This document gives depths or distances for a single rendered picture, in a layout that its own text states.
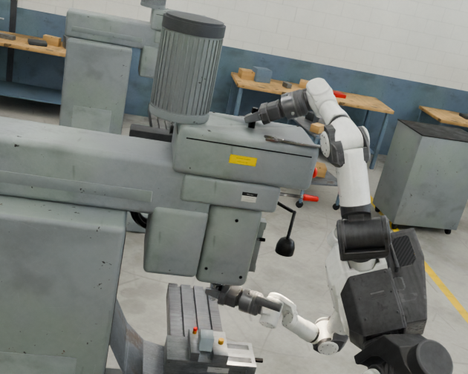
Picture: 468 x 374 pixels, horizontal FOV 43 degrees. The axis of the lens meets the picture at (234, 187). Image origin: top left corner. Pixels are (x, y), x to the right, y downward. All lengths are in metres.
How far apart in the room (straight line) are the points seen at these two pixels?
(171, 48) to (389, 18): 7.37
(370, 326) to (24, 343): 1.13
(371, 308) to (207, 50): 0.92
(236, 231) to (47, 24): 6.81
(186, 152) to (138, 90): 6.78
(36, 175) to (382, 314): 1.15
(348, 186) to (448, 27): 7.82
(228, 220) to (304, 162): 0.33
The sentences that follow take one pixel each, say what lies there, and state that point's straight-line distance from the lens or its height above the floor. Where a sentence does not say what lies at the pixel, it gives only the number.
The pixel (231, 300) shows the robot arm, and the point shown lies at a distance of 2.24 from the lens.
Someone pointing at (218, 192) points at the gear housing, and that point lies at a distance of 1.98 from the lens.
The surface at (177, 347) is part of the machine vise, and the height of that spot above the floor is 0.98.
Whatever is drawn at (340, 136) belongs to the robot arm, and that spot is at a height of 1.99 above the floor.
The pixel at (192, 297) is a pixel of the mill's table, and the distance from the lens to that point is 2.87.
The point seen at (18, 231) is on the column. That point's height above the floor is 1.51.
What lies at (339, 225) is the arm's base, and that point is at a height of 1.75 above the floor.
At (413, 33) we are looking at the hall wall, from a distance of 9.27.
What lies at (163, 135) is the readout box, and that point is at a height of 1.72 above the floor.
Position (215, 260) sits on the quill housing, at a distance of 2.11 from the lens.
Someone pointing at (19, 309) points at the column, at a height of 1.23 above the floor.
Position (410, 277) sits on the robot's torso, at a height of 1.63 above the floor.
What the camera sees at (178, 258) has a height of 1.42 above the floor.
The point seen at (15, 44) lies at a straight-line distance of 7.85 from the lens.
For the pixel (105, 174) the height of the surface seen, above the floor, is 1.69.
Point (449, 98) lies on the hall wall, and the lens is 9.74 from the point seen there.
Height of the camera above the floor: 2.42
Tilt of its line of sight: 21 degrees down
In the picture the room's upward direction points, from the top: 12 degrees clockwise
